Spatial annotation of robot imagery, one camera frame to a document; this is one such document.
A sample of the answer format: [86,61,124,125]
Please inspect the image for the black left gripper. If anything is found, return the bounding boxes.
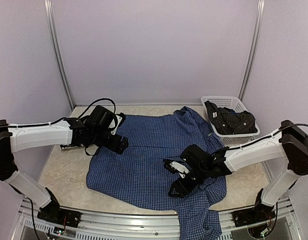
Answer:
[91,129,129,154]

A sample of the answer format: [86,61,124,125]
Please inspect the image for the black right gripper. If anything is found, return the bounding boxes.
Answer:
[168,165,209,198]

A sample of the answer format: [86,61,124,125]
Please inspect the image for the blue checked long sleeve shirt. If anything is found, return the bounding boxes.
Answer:
[86,107,227,240]

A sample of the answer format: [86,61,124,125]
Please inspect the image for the white plastic laundry basket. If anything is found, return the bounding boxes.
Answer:
[201,96,261,146]

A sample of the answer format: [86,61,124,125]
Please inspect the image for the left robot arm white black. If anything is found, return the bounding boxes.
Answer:
[0,105,128,223]

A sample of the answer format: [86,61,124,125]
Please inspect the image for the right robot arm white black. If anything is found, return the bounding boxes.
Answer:
[164,120,308,222]

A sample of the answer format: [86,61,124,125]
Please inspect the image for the folded black white plaid shirt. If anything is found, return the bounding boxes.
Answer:
[60,144,84,151]

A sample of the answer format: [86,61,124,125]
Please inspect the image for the dark striped shirt in basket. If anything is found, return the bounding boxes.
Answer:
[205,101,258,135]

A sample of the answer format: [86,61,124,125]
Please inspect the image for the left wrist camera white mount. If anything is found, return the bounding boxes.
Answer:
[109,112,126,135]

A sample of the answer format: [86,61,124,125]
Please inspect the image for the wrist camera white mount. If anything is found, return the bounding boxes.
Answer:
[163,159,189,179]
[109,112,126,135]

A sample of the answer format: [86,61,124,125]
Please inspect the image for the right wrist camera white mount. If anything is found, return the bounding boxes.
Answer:
[163,159,189,179]

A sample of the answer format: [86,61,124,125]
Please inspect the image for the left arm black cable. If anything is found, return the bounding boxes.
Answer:
[77,97,117,118]

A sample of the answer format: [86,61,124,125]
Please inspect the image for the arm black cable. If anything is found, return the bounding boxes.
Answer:
[77,97,117,118]
[278,123,308,131]

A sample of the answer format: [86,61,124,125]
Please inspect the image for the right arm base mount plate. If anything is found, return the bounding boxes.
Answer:
[232,207,276,227]

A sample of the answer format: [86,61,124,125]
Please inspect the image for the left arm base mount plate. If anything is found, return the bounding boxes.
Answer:
[37,207,82,228]

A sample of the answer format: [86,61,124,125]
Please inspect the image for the front aluminium rail frame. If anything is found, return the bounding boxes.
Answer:
[10,198,304,240]

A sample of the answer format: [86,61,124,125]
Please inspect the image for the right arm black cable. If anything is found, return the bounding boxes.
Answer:
[278,123,308,131]

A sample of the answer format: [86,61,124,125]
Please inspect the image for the left aluminium frame post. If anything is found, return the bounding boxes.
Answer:
[44,0,75,110]

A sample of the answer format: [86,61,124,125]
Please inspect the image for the aluminium frame post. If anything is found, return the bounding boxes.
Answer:
[44,0,75,110]
[238,0,266,101]

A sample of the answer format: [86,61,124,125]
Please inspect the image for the right aluminium frame post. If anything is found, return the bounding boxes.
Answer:
[238,0,266,101]

